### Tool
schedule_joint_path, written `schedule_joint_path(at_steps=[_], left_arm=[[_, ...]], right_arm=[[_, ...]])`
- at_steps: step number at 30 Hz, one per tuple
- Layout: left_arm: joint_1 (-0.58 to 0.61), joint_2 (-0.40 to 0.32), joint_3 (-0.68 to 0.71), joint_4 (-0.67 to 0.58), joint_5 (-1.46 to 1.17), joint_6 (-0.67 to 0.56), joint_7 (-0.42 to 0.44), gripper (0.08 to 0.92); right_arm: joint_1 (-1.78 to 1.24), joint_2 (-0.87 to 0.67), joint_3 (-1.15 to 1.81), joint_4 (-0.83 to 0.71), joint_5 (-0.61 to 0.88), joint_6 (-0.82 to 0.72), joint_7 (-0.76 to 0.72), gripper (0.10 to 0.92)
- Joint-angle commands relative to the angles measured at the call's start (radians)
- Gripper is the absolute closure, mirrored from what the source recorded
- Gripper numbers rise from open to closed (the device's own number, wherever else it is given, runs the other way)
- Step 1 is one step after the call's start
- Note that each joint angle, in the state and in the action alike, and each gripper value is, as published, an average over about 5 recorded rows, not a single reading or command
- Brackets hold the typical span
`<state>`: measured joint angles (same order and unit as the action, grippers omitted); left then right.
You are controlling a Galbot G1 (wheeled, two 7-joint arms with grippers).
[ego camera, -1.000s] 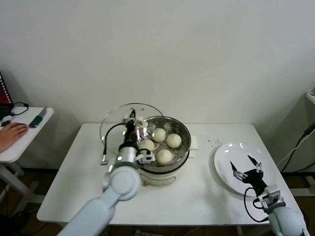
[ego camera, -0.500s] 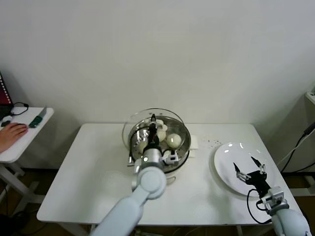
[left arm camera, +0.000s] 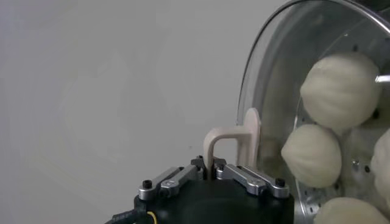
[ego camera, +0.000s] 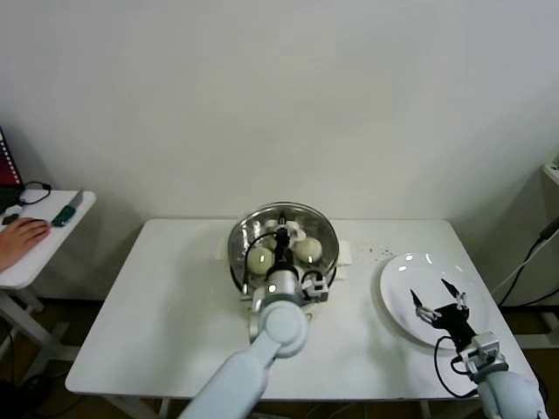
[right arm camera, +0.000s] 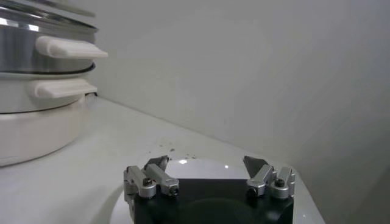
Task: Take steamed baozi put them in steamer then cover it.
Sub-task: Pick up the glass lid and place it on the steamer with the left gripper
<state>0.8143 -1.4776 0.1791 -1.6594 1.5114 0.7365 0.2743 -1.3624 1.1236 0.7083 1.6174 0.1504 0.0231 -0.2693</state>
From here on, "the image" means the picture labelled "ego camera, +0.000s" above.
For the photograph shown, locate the laptop with red screen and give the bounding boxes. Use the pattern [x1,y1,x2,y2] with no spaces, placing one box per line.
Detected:
[0,126,25,215]

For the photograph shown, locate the white shelf edge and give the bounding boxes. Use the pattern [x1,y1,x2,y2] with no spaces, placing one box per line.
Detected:
[541,161,559,193]

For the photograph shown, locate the perforated steel steamer basket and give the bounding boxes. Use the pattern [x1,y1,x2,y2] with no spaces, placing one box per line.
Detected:
[226,207,340,306]

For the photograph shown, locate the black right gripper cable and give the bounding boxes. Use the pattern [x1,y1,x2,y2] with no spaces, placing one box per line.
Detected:
[434,335,480,398]

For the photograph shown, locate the green handled knife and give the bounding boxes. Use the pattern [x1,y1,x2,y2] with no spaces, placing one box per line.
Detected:
[51,189,85,229]

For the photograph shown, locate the white round plate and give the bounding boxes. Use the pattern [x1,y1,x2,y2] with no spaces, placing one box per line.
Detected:
[378,252,489,348]

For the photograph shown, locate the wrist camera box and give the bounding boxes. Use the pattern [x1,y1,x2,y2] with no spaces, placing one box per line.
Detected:
[458,331,507,381]
[300,270,330,302]

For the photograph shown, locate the white electric cooker pot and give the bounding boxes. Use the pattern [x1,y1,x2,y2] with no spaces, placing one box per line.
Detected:
[216,237,354,324]

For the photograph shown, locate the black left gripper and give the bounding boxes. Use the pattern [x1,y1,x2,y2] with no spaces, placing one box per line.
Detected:
[270,211,296,272]

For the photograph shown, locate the round glass pot lid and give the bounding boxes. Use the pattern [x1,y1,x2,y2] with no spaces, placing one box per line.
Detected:
[226,200,341,302]

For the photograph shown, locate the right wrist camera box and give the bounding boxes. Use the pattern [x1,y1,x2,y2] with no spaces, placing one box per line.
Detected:
[458,331,507,381]

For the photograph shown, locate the white side table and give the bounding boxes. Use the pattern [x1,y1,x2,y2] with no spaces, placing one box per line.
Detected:
[0,190,97,381]

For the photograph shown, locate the person's bare hand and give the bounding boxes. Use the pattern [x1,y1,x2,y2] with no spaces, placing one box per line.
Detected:
[0,217,52,271]

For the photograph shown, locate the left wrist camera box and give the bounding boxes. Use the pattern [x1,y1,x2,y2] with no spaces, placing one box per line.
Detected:
[300,270,330,302]

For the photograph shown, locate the thin black looped cable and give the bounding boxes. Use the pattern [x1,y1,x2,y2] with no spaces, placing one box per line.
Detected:
[17,182,52,206]

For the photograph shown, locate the white power cable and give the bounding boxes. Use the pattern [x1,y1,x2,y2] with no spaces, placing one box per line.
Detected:
[488,244,547,298]

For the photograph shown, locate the scattered dark crumbs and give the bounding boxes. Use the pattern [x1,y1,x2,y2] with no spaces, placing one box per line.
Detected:
[357,244,392,259]

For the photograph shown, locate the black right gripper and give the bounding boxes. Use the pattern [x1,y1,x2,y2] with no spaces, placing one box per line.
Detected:
[409,278,478,351]

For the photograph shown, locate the white stand base frame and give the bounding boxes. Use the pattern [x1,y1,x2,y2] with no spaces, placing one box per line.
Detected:
[510,312,559,350]

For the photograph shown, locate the black power cable with plug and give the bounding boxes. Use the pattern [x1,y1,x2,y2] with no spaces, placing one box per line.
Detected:
[497,217,559,309]

